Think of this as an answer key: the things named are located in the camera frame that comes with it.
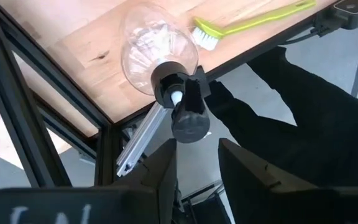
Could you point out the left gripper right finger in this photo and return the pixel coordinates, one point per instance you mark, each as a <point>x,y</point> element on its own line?
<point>247,180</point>

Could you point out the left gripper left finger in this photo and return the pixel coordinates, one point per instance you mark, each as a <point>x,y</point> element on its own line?
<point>160,174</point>

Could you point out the silver aluminium extrusion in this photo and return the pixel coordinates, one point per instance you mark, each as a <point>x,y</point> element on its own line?
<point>138,143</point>

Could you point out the person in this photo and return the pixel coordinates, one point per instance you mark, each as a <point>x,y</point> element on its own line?
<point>306,124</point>

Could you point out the clear soap dispenser bottle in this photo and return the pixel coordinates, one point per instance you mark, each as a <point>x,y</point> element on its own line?
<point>166,77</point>

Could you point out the lime green dish brush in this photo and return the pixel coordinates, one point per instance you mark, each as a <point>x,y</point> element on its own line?
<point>210,29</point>

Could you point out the dark grey control box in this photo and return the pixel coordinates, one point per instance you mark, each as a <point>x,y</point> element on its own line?
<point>353,12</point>

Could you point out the black aluminium table frame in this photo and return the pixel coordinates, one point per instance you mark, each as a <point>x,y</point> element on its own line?
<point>106,155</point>

